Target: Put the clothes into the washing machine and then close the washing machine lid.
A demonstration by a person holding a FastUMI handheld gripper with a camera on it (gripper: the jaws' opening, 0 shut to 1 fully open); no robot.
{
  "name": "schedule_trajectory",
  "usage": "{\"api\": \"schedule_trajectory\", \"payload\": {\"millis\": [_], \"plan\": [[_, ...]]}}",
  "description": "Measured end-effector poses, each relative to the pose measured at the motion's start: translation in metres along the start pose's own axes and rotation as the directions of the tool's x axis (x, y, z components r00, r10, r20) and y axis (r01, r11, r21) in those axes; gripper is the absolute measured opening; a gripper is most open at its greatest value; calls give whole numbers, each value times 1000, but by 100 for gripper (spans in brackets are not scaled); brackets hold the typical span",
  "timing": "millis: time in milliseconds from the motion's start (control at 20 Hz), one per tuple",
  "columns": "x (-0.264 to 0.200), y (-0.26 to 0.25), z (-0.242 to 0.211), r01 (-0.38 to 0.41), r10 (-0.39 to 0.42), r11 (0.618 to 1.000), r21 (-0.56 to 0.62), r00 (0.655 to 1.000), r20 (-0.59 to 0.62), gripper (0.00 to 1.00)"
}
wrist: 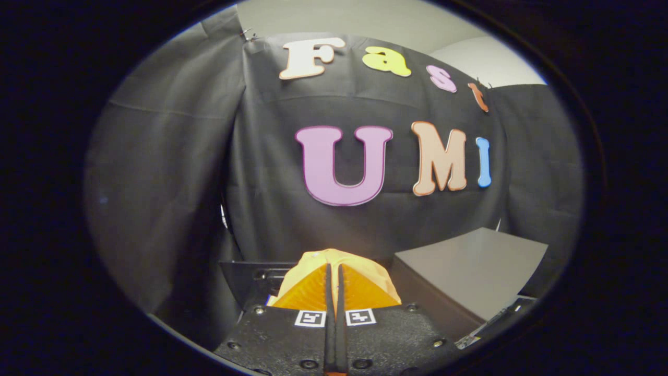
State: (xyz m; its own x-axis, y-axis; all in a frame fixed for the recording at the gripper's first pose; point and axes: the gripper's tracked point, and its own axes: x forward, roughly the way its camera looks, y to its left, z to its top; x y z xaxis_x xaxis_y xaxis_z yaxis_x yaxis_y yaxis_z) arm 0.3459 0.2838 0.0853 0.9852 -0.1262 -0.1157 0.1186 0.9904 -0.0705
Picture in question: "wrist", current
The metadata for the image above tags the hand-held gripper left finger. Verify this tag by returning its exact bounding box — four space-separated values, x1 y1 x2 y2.
214 263 337 375

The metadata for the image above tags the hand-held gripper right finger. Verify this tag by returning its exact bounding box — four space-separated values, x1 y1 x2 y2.
337 263 461 375

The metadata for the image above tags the orange cloth garment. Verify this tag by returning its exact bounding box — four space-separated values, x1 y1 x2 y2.
267 249 401 309

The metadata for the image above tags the beige cabinet with grey top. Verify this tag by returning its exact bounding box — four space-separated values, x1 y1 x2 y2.
390 227 548 341

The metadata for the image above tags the black backdrop cloth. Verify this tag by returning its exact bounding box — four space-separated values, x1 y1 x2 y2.
83 5 584 314

